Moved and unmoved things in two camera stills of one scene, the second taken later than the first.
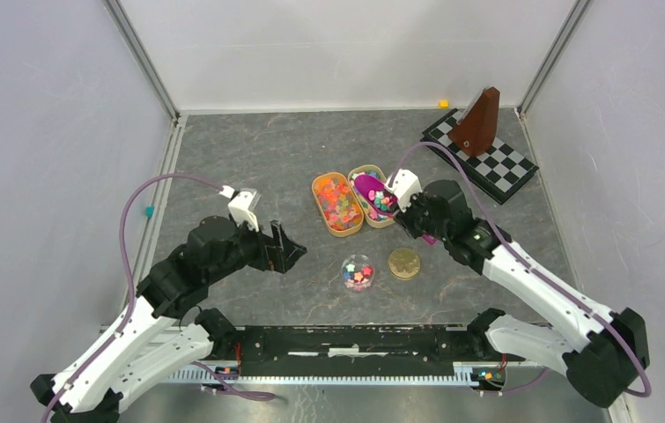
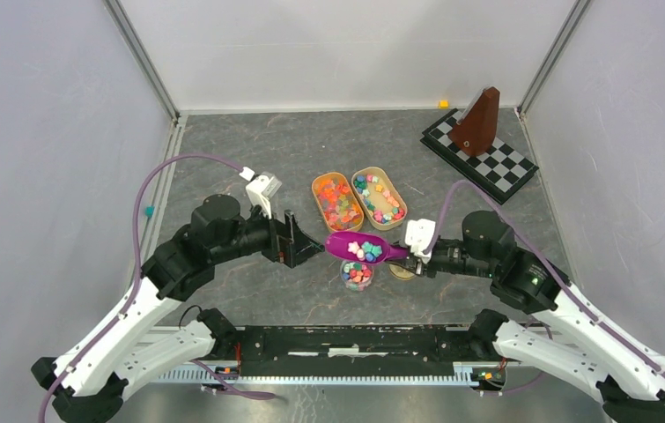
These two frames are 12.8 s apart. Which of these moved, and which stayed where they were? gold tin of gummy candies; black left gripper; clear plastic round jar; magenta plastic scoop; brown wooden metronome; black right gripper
Moved: black right gripper; magenta plastic scoop; black left gripper
Stayed: clear plastic round jar; brown wooden metronome; gold tin of gummy candies
